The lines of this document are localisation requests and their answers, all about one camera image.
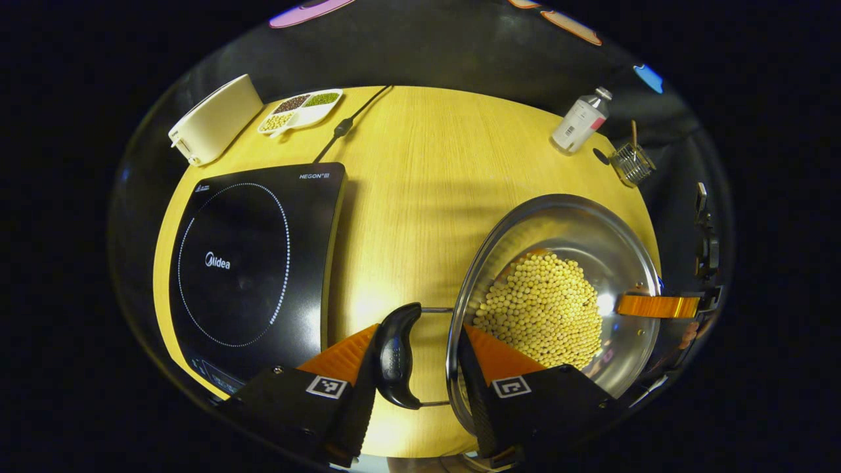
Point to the stainless steel pot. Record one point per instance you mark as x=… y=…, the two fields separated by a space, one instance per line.
x=578 y=230

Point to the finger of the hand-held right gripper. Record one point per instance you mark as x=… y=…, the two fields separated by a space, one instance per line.
x=657 y=307

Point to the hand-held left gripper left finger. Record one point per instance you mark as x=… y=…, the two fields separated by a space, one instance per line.
x=358 y=420

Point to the white divided bean dish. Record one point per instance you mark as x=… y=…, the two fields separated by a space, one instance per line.
x=309 y=117

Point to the white toaster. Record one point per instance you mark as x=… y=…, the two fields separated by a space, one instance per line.
x=217 y=121

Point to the black induction cooktop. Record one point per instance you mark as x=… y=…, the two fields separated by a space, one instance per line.
x=250 y=263

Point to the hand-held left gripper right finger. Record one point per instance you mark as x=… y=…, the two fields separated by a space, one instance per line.
x=476 y=401

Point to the pile of yellow soybeans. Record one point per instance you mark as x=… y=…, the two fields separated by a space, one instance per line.
x=545 y=309

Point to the white plastic bottle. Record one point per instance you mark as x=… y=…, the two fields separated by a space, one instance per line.
x=578 y=125

